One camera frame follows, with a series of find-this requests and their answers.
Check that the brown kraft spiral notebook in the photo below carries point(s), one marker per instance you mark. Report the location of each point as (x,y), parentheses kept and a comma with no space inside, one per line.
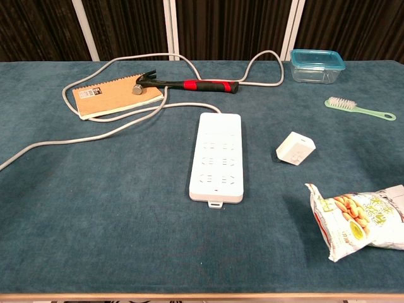
(107,99)

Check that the clear container with teal lid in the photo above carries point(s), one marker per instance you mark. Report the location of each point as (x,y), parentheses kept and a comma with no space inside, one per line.
(315,63)

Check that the teal table cloth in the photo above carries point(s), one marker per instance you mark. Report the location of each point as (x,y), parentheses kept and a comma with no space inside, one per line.
(94,205)

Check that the white snack bag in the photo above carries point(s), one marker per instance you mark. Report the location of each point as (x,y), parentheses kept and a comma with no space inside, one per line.
(347,221)

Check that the white power strip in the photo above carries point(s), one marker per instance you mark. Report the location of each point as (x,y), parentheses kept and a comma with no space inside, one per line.
(217,158)

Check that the white plug adapter cube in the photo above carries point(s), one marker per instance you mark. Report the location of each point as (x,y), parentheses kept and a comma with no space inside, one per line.
(295,150)

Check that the black and red claw hammer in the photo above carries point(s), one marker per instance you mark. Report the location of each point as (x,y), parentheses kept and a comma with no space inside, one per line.
(205,85)

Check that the mint green brush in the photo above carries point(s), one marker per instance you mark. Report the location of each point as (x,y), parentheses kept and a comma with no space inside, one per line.
(339,103)

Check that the white partition frame post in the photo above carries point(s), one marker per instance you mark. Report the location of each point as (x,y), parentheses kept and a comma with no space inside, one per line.
(172,31)
(292,31)
(85,31)

